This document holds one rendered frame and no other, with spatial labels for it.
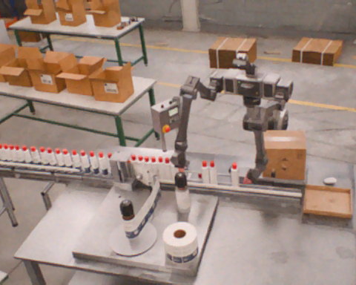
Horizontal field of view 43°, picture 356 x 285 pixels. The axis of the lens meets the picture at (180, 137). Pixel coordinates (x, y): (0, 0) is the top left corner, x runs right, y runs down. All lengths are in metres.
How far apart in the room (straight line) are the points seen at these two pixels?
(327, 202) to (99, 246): 1.53
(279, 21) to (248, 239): 5.92
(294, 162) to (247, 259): 0.83
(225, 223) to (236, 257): 0.30
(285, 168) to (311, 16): 5.18
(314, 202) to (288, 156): 0.36
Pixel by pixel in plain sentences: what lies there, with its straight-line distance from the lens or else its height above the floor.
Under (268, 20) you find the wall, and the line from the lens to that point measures 8.42.
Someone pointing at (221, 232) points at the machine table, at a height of 0.83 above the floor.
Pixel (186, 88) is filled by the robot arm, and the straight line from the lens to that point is 2.87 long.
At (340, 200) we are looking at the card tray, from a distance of 3.24.
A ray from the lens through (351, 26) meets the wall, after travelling 8.12.
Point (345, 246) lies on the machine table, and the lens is 2.94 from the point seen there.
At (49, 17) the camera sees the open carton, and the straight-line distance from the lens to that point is 7.92.
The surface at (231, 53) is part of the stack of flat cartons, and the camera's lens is 7.03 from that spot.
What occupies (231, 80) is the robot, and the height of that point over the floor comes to 1.50.
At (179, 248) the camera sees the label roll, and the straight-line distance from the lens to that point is 2.64.
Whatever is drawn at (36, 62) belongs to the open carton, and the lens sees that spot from 5.46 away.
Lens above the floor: 2.90
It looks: 32 degrees down
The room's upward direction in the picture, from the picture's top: 7 degrees counter-clockwise
